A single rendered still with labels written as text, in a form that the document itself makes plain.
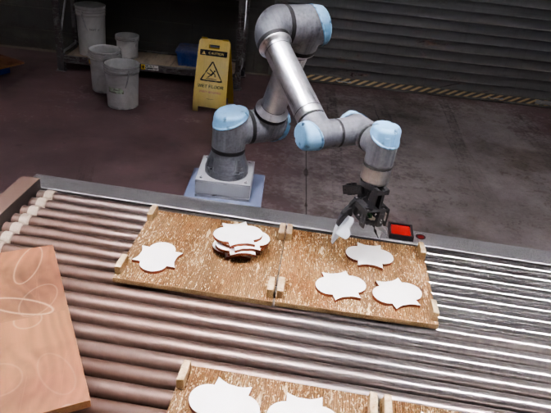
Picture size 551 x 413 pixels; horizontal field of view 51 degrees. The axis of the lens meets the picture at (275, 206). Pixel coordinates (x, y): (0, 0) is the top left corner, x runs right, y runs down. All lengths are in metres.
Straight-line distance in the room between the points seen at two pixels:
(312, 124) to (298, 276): 0.41
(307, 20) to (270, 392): 1.01
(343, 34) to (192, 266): 4.82
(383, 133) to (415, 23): 4.82
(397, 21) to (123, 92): 2.81
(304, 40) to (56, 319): 1.00
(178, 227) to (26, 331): 0.63
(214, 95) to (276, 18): 3.45
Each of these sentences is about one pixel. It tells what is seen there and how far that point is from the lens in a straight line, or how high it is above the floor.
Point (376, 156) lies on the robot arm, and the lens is 1.45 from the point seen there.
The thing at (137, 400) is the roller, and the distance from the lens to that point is 1.26.
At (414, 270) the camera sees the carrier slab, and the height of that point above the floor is 0.94.
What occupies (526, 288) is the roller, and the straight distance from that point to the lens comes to 1.79.
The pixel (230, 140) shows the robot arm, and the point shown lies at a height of 1.08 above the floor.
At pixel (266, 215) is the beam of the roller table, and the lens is 1.84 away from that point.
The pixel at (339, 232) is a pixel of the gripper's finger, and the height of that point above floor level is 1.04.
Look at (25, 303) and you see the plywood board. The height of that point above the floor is 1.04.
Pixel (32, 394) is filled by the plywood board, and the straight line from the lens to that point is 1.13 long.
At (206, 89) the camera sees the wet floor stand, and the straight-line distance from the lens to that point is 5.08.
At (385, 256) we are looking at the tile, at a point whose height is 0.95.
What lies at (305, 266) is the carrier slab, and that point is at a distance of 1.59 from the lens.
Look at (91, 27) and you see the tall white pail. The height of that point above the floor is 0.42.
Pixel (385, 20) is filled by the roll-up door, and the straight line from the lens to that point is 6.16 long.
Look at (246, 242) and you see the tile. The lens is 1.55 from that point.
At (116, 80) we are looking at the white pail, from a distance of 5.04.
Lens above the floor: 1.85
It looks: 30 degrees down
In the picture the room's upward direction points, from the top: 6 degrees clockwise
